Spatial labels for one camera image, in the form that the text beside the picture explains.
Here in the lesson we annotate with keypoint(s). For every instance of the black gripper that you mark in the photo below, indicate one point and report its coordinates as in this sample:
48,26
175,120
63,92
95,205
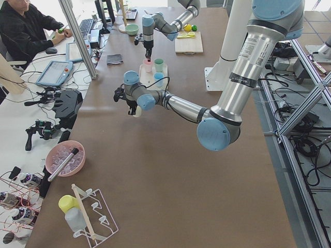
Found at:
148,45
131,105

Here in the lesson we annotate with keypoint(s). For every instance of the cream plastic cup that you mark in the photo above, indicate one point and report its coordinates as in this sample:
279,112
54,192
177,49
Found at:
138,112

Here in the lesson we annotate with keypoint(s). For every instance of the pink plastic cup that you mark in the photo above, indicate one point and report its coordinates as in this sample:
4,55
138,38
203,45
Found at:
148,65

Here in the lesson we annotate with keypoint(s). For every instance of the green plastic cup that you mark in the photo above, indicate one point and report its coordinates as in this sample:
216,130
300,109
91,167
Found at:
158,62

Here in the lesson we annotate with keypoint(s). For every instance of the blue plastic cup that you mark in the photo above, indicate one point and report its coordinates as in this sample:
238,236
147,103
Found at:
158,79

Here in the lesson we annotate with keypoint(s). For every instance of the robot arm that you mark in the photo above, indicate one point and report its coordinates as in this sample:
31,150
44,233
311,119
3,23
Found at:
219,126
156,21

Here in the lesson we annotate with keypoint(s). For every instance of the cream rabbit tray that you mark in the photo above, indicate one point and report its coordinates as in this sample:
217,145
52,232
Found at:
147,78

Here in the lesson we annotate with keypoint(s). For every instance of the green bowl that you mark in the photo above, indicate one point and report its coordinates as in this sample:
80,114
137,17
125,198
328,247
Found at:
132,29

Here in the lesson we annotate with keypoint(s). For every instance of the grey folded cloth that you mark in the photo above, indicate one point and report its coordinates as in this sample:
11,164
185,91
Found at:
114,59

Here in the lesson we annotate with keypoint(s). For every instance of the wooden glass stand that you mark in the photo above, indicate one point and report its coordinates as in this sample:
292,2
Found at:
122,27

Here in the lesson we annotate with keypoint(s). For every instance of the wooden cutting board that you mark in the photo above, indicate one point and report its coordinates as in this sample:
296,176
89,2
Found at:
189,46

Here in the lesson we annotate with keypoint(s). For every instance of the whole yellow lemon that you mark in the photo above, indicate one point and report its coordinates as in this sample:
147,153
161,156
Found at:
187,28

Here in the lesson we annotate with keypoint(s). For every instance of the green lime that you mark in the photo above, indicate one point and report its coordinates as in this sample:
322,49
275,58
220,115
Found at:
194,28

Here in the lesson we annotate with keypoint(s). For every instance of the black keyboard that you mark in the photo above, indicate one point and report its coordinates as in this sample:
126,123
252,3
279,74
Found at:
85,27

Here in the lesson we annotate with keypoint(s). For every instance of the blue teach pendant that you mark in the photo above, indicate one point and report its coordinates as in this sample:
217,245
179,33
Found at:
55,73
73,53

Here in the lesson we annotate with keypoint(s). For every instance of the metal muddler in bowl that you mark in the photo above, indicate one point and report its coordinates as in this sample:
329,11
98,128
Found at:
63,164

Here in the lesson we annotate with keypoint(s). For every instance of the yellow-green plastic cup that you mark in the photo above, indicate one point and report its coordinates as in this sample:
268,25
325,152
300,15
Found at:
67,202

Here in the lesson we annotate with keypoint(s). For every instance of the translucent cup on rack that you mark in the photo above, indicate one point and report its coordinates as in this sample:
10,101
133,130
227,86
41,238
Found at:
75,219

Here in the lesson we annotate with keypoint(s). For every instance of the seated person in black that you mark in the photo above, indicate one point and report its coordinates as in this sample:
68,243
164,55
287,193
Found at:
25,31

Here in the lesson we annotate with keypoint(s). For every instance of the aluminium frame post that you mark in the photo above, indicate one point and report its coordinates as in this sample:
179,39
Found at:
66,6

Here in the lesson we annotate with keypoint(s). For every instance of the white wire cup rack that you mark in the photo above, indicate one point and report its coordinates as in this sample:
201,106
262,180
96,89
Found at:
100,223

